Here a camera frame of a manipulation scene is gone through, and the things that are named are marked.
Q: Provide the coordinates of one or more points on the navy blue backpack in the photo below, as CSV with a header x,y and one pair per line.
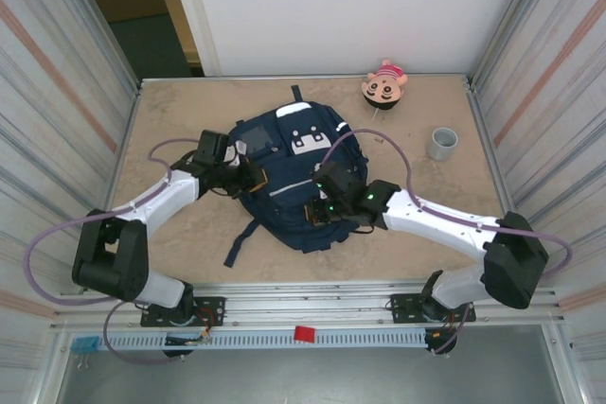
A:
x,y
289,207

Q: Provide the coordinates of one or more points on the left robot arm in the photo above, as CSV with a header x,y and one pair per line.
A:
x,y
113,257

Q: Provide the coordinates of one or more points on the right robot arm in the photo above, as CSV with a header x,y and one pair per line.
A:
x,y
516,262

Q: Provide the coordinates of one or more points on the plush doll head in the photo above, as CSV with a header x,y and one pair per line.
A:
x,y
384,88

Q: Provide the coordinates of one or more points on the grey cup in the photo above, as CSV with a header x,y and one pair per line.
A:
x,y
442,144

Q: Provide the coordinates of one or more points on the red block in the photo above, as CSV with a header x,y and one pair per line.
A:
x,y
305,334

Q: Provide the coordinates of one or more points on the blue binder clip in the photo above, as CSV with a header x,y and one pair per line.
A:
x,y
85,344

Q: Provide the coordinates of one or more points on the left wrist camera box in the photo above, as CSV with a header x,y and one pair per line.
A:
x,y
236,151

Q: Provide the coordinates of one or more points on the aluminium table frame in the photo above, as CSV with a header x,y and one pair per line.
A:
x,y
303,302

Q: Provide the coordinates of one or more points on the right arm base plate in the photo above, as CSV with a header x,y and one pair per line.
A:
x,y
402,309

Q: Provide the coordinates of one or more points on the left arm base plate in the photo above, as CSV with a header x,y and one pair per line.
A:
x,y
213,311

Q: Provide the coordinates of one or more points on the white door frame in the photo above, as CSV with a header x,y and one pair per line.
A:
x,y
194,6

